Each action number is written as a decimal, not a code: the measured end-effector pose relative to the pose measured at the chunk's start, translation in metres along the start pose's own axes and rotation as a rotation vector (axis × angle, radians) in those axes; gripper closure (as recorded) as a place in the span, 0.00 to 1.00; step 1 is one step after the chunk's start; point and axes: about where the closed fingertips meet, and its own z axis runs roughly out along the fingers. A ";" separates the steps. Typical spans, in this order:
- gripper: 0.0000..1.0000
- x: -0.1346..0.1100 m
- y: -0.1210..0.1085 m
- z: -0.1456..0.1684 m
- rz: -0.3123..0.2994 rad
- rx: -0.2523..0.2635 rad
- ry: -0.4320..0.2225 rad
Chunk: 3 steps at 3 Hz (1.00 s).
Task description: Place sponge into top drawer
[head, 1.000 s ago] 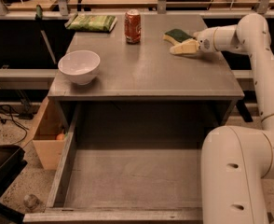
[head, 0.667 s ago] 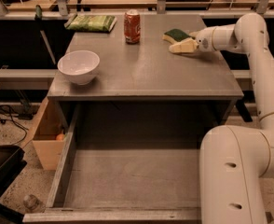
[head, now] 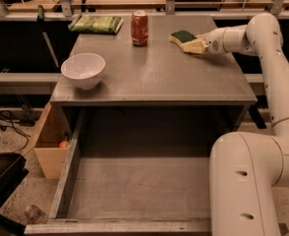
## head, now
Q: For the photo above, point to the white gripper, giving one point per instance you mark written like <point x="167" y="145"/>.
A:
<point x="213" y="41"/>

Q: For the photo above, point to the green and yellow sponge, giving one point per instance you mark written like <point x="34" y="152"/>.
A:
<point x="181" y="37"/>

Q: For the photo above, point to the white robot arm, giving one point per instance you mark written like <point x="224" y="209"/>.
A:
<point x="243" y="167"/>

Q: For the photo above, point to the grey cabinet with top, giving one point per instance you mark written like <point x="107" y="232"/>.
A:
<point x="156" y="91"/>

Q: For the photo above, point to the open grey top drawer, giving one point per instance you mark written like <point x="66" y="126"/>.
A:
<point x="135" y="171"/>

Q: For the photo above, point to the orange soda can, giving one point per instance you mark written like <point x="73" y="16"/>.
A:
<point x="139" y="28"/>

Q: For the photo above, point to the green chip bag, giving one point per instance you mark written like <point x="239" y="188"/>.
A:
<point x="96" y="24"/>

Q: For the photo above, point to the white bowl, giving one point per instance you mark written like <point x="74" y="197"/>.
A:
<point x="84" y="71"/>

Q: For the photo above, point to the small orange ball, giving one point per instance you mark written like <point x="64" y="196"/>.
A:
<point x="63" y="144"/>

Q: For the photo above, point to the wooden box on floor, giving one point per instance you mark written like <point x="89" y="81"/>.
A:
<point x="49" y="133"/>

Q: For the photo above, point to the clear glass jar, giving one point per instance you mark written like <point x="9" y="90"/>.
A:
<point x="35" y="215"/>

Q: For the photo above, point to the green handled tool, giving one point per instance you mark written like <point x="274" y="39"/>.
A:
<point x="40" y="19"/>

